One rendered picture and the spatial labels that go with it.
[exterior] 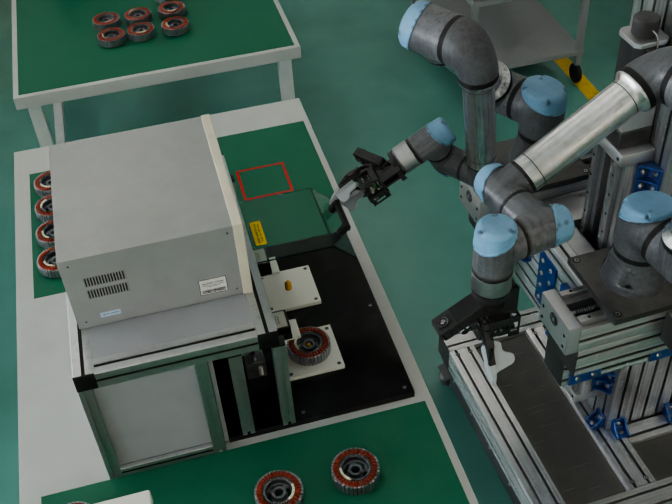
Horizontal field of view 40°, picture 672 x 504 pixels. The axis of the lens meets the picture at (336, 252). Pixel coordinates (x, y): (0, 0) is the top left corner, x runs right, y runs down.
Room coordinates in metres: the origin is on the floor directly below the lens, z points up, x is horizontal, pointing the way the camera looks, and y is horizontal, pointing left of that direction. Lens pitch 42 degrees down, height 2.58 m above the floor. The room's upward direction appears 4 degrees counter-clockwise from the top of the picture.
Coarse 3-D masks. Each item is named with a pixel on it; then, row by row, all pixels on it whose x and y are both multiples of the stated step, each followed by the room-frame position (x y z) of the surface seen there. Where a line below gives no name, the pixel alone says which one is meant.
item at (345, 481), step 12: (336, 456) 1.27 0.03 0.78; (348, 456) 1.27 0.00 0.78; (360, 456) 1.27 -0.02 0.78; (372, 456) 1.26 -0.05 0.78; (336, 468) 1.24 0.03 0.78; (348, 468) 1.24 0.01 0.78; (360, 468) 1.24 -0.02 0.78; (372, 468) 1.23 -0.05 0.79; (336, 480) 1.21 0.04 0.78; (348, 480) 1.20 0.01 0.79; (360, 480) 1.20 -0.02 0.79; (372, 480) 1.20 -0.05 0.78; (348, 492) 1.19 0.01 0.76; (360, 492) 1.18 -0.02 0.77
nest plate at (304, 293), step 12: (276, 276) 1.89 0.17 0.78; (288, 276) 1.89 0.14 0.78; (300, 276) 1.89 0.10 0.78; (276, 288) 1.84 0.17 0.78; (300, 288) 1.84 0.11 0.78; (312, 288) 1.83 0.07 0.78; (276, 300) 1.80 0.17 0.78; (288, 300) 1.79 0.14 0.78; (300, 300) 1.79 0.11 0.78; (312, 300) 1.79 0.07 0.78
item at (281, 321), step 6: (276, 312) 1.62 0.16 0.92; (282, 312) 1.62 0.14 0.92; (276, 318) 1.60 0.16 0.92; (282, 318) 1.60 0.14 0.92; (276, 324) 1.58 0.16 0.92; (282, 324) 1.57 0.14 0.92; (288, 324) 1.57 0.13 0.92; (294, 324) 1.61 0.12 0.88; (282, 330) 1.56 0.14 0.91; (288, 330) 1.56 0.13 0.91; (294, 330) 1.59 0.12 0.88; (288, 336) 1.56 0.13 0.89; (294, 336) 1.57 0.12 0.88; (300, 336) 1.57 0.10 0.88; (252, 354) 1.55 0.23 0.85
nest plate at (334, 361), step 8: (320, 328) 1.68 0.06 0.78; (328, 328) 1.68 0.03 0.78; (336, 344) 1.62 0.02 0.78; (336, 352) 1.59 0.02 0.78; (288, 360) 1.58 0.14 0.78; (328, 360) 1.57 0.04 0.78; (336, 360) 1.57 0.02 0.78; (296, 368) 1.55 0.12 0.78; (304, 368) 1.55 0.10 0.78; (312, 368) 1.55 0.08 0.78; (320, 368) 1.54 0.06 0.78; (328, 368) 1.54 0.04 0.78; (336, 368) 1.54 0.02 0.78; (296, 376) 1.52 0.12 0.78; (304, 376) 1.53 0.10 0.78
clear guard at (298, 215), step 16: (304, 192) 1.91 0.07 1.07; (240, 208) 1.86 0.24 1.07; (256, 208) 1.86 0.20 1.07; (272, 208) 1.85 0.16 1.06; (288, 208) 1.85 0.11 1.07; (304, 208) 1.84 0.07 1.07; (320, 208) 1.84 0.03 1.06; (272, 224) 1.79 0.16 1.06; (288, 224) 1.78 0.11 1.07; (304, 224) 1.78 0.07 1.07; (320, 224) 1.77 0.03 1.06; (336, 224) 1.81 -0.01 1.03; (272, 240) 1.73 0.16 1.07; (288, 240) 1.72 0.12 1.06; (304, 240) 1.72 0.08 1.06; (320, 240) 1.71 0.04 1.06; (336, 240) 1.72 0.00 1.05; (256, 256) 1.67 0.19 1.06; (272, 256) 1.67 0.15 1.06; (288, 256) 1.67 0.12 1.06; (352, 256) 1.70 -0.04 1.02
